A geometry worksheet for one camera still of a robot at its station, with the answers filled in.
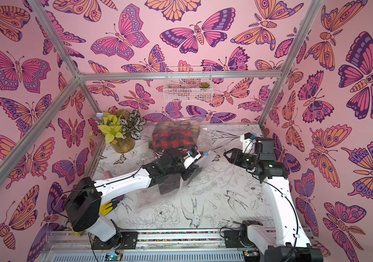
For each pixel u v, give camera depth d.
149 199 0.86
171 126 1.17
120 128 0.86
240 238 0.73
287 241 0.38
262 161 0.54
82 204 0.44
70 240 0.76
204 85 0.93
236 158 0.64
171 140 1.03
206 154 0.74
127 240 0.74
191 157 0.69
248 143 0.66
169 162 0.64
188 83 0.95
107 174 0.94
